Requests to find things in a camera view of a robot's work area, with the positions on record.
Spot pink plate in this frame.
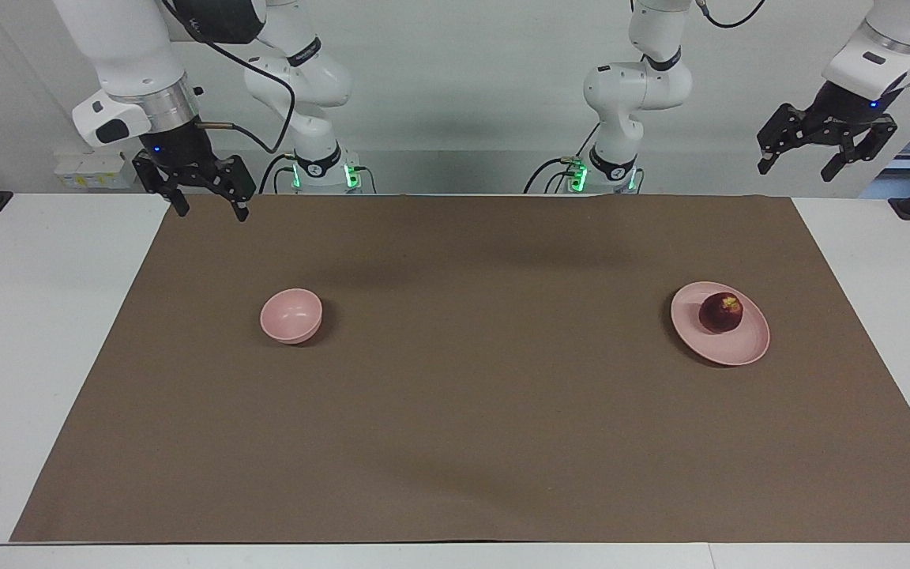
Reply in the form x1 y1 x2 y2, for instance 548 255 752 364
670 281 771 367

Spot black right base cable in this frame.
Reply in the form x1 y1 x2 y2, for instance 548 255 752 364
258 154 298 195

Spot black base cable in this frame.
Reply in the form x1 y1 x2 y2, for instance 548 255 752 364
524 122 602 195
258 154 298 195

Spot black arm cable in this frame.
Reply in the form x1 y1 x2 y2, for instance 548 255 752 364
696 0 768 30
159 0 298 155

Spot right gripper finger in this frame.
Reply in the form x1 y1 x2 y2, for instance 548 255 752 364
133 154 190 217
202 154 257 222

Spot black left base cable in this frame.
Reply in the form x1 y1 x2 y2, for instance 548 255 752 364
524 122 602 195

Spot brown table mat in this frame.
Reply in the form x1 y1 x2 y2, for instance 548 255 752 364
10 194 910 544

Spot dark red apple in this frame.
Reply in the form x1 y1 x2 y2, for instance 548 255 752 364
698 292 744 334

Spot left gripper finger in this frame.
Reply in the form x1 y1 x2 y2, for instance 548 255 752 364
757 103 813 175
821 119 898 183

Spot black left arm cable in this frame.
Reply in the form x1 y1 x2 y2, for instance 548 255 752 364
696 0 768 30

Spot pink bowl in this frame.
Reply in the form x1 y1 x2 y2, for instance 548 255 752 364
259 288 323 345

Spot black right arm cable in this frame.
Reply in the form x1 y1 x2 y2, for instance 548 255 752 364
159 0 298 155

